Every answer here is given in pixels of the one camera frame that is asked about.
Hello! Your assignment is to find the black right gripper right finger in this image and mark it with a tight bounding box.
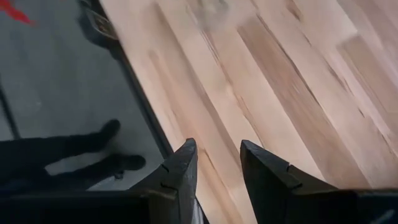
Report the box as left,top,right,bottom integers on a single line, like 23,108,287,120
239,139,398,224

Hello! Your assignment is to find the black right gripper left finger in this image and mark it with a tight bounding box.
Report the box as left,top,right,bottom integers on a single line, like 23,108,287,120
0,138,199,224

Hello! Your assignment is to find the person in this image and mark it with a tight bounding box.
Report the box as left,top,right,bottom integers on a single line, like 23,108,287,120
0,119,147,191

